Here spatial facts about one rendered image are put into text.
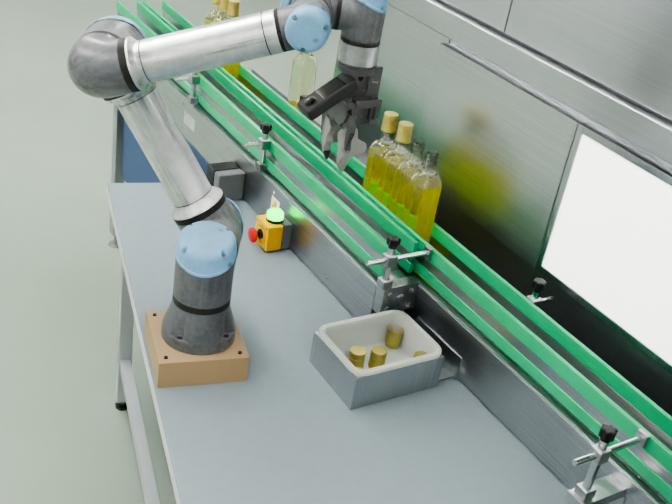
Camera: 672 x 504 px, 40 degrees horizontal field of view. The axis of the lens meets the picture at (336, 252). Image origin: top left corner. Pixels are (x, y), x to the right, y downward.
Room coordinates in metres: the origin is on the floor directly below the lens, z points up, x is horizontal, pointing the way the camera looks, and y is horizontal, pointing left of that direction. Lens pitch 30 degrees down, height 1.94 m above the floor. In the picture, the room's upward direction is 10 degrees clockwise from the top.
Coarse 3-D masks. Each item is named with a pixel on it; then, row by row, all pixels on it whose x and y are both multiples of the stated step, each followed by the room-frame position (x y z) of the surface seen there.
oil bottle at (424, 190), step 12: (420, 180) 1.88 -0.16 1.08; (432, 180) 1.88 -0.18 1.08; (408, 192) 1.90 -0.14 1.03; (420, 192) 1.87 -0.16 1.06; (432, 192) 1.88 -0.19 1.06; (408, 204) 1.89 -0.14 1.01; (420, 204) 1.87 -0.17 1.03; (432, 204) 1.88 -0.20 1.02; (408, 216) 1.89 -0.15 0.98; (420, 216) 1.87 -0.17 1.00; (432, 216) 1.89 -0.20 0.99; (420, 228) 1.87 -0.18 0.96
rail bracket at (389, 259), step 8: (392, 240) 1.71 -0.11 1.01; (400, 240) 1.72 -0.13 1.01; (392, 248) 1.71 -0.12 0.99; (424, 248) 1.79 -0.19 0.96; (384, 256) 1.72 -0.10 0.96; (392, 256) 1.72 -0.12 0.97; (400, 256) 1.74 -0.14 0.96; (408, 256) 1.75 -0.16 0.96; (416, 256) 1.76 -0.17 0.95; (424, 256) 1.78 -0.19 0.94; (368, 264) 1.69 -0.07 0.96; (376, 264) 1.70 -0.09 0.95; (384, 264) 1.71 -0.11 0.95; (392, 264) 1.71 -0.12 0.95; (384, 272) 1.72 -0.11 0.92; (384, 280) 1.72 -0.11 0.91; (384, 288) 1.71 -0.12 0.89
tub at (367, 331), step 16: (352, 320) 1.64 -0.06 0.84; (368, 320) 1.66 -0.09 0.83; (384, 320) 1.68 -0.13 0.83; (400, 320) 1.69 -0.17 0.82; (320, 336) 1.57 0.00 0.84; (336, 336) 1.61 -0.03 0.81; (352, 336) 1.63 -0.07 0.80; (368, 336) 1.66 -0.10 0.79; (384, 336) 1.68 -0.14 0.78; (416, 336) 1.65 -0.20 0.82; (336, 352) 1.52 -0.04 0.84; (368, 352) 1.63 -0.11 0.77; (400, 352) 1.65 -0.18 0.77; (432, 352) 1.60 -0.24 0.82; (352, 368) 1.47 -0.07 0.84; (368, 368) 1.58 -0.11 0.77; (384, 368) 1.49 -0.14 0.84
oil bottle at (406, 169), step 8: (408, 160) 1.95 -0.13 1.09; (400, 168) 1.94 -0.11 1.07; (408, 168) 1.93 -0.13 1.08; (416, 168) 1.93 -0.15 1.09; (400, 176) 1.94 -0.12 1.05; (408, 176) 1.92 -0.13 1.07; (400, 184) 1.93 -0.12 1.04; (408, 184) 1.91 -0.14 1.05; (392, 192) 1.95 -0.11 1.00; (400, 192) 1.93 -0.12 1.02; (392, 200) 1.95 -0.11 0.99; (400, 200) 1.92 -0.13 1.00; (392, 208) 1.94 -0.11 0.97; (400, 208) 1.92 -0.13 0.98; (400, 216) 1.91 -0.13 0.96
